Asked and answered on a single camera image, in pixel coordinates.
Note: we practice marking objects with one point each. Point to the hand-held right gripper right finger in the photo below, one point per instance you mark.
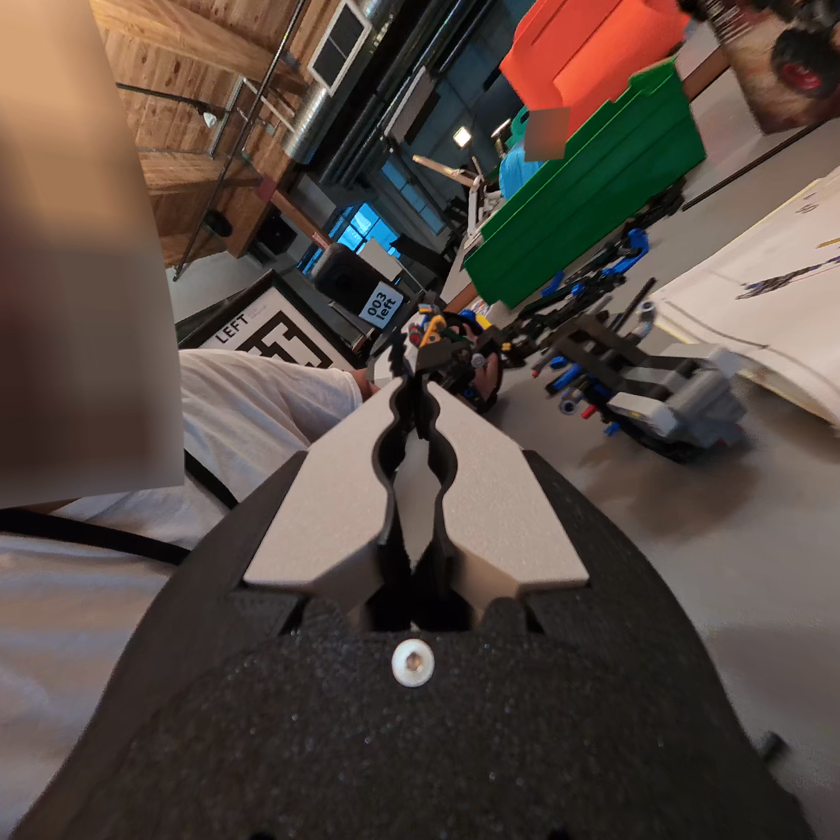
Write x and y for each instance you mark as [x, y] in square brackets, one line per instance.
[512, 525]

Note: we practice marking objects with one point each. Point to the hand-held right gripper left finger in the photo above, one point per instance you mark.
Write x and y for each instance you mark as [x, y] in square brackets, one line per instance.
[315, 518]

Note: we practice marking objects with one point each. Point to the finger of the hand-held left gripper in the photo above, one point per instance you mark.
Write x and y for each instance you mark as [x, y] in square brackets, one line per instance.
[417, 333]
[380, 374]

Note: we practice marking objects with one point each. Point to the black lego sub-assembly flame print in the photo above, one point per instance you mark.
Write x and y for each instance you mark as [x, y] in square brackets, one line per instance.
[433, 359]

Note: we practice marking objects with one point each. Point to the pile of lego beams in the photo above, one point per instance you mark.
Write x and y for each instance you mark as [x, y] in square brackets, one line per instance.
[594, 282]

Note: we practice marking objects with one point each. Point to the large grey black lego assembly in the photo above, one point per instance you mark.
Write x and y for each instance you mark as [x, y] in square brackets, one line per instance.
[695, 394]

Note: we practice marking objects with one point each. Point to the lego instruction booklet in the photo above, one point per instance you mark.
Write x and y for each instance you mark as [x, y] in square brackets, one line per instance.
[722, 341]

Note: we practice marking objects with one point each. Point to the printed lego set box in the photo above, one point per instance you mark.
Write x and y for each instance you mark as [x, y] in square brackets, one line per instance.
[754, 79]

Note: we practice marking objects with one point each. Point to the person's left hand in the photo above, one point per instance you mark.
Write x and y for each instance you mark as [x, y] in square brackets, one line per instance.
[487, 380]

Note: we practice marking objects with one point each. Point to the person in white shirt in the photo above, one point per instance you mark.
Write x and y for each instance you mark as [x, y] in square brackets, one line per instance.
[262, 407]

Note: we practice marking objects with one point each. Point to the black framed marker sign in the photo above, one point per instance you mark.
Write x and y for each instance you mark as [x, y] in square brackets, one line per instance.
[229, 331]

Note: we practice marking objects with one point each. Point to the light blue object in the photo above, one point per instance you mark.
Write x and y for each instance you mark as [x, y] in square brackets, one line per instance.
[512, 177]

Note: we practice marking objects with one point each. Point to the green plastic storage bin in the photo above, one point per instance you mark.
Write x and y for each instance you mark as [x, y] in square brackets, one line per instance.
[577, 216]

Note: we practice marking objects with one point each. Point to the orange plastic storage bin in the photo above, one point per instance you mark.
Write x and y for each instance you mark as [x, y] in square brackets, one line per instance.
[590, 52]

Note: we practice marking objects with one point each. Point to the silver ventilation duct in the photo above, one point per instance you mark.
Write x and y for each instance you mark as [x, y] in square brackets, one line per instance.
[308, 124]

